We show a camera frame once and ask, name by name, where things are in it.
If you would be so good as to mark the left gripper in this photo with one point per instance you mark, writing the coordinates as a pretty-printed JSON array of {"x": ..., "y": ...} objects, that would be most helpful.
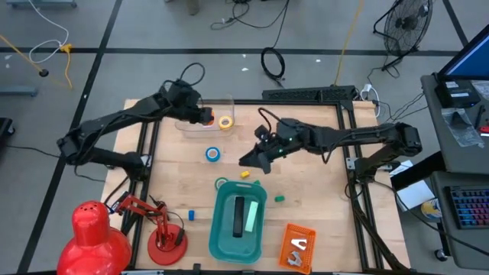
[{"x": 183, "y": 101}]

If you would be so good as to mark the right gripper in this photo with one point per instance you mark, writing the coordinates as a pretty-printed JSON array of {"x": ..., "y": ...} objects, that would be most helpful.
[{"x": 294, "y": 137}]

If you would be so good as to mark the orange tape roll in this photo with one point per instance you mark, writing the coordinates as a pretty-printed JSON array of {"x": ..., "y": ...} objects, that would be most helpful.
[{"x": 211, "y": 121}]

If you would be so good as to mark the yellow mini stapler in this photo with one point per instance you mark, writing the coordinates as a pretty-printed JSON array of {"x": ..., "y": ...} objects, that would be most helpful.
[{"x": 245, "y": 174}]

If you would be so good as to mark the yellow tape roll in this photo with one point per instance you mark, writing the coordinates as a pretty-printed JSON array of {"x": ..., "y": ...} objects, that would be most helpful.
[{"x": 221, "y": 123}]

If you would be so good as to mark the blue tape roll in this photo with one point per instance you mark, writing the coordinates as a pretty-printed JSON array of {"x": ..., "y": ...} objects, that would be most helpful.
[{"x": 208, "y": 154}]

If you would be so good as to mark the green mini stapler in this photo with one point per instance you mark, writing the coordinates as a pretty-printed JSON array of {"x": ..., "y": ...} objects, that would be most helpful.
[{"x": 279, "y": 198}]

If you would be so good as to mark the mint green stapler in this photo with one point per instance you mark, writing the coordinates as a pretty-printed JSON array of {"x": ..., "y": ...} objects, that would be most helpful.
[{"x": 251, "y": 217}]

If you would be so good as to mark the black stapler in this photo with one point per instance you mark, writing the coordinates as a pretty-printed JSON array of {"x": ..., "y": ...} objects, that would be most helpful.
[{"x": 238, "y": 217}]

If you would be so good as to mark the orange plastic basket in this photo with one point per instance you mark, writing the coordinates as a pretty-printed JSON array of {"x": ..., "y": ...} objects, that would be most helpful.
[{"x": 302, "y": 233}]

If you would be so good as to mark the blue mini stapler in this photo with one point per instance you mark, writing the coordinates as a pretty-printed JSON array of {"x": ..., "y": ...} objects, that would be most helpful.
[{"x": 191, "y": 215}]

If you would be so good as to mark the teal plastic bin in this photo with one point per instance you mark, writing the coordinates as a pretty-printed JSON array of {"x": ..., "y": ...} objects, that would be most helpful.
[{"x": 229, "y": 248}]

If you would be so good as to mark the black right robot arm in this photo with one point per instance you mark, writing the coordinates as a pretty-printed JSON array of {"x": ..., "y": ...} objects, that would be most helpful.
[{"x": 366, "y": 137}]

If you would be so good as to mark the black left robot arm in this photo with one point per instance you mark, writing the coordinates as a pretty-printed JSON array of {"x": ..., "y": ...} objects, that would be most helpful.
[{"x": 107, "y": 126}]

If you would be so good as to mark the green tape roll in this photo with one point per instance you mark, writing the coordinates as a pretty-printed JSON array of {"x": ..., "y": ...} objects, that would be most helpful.
[{"x": 217, "y": 183}]

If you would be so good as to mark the clear plastic container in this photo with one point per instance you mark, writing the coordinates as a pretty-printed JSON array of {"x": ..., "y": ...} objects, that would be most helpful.
[{"x": 225, "y": 107}]

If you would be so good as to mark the black perforated bar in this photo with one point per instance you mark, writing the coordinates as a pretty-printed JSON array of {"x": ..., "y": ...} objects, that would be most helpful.
[{"x": 305, "y": 93}]

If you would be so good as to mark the white power adapter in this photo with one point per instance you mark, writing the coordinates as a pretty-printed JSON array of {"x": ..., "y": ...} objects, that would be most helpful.
[{"x": 367, "y": 88}]

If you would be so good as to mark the white paper sheet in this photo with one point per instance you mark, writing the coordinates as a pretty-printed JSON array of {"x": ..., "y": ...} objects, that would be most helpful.
[{"x": 414, "y": 195}]

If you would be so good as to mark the red desk lamp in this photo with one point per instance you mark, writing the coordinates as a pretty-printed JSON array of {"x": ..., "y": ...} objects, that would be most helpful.
[{"x": 95, "y": 240}]

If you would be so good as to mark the round printed disc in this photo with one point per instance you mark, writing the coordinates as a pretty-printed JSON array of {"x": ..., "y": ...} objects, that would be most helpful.
[{"x": 431, "y": 209}]

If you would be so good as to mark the dark gray desk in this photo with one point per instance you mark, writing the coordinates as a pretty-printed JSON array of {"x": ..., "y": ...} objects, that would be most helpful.
[
  {"x": 443, "y": 153},
  {"x": 466, "y": 248}
]

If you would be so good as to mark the black floor fan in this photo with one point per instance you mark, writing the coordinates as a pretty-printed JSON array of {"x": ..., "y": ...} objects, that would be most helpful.
[{"x": 407, "y": 26}]

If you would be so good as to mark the clear plastic bag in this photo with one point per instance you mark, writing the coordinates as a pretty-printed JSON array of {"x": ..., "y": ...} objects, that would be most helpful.
[{"x": 462, "y": 126}]

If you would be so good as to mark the black mini computer box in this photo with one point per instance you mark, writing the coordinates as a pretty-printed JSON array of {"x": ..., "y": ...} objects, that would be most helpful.
[{"x": 456, "y": 93}]

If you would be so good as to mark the backlit keyboard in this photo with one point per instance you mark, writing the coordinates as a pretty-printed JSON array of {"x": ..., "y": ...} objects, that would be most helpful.
[{"x": 471, "y": 208}]

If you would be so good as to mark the computer monitor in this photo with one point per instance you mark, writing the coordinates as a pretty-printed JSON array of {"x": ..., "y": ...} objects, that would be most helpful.
[{"x": 471, "y": 61}]

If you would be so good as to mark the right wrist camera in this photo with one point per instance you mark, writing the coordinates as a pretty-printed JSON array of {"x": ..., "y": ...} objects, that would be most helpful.
[{"x": 261, "y": 133}]

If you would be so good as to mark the black aluminium rig frame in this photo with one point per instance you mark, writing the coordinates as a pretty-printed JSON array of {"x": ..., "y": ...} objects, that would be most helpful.
[{"x": 344, "y": 114}]

